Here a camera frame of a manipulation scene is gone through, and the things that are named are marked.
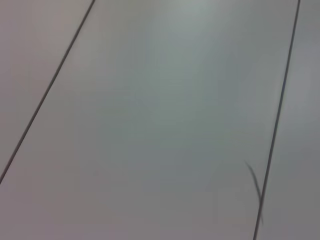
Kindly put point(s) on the thin dark thread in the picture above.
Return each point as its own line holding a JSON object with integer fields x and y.
{"x": 255, "y": 185}

